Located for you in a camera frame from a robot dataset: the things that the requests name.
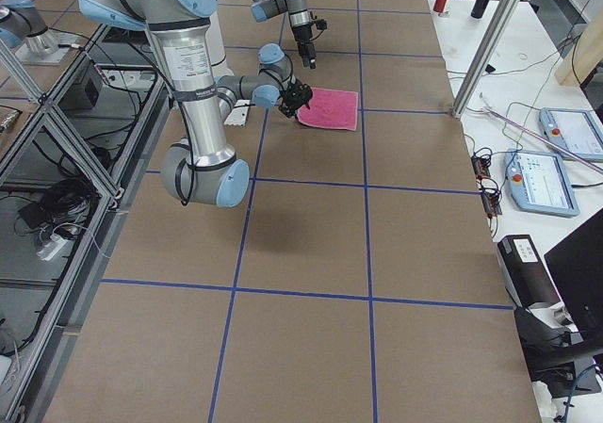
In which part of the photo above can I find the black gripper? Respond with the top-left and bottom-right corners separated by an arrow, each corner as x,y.
297,41 -> 316,70
279,82 -> 313,118

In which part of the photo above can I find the pink and grey towel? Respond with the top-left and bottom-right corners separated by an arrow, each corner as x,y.
297,88 -> 358,131

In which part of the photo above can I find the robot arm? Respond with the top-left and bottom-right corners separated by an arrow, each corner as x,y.
78,0 -> 313,207
251,0 -> 327,69

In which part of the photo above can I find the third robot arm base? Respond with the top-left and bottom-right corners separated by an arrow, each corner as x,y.
1,0 -> 79,66

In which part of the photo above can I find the near teach pendant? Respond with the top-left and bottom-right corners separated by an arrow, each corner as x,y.
504,150 -> 580,218

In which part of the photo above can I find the teach pendant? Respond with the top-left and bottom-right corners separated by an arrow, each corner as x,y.
504,150 -> 580,218
539,107 -> 602,162

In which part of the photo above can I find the wooden board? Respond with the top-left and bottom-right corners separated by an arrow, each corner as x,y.
555,10 -> 602,87

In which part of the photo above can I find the far teach pendant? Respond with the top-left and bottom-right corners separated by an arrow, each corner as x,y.
539,107 -> 602,162

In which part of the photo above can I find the black box with label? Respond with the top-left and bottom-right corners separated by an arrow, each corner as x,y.
497,235 -> 561,309

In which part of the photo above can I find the white power strip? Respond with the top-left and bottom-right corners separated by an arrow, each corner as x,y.
37,234 -> 67,261

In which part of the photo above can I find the black monitor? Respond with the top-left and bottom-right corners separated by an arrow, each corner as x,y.
545,210 -> 602,335

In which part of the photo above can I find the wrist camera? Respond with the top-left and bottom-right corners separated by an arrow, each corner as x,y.
313,18 -> 328,31

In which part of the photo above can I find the aluminium frame post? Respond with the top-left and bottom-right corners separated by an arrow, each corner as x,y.
450,0 -> 520,119

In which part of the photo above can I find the aluminium frame rack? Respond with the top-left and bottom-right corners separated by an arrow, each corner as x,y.
1,26 -> 168,422

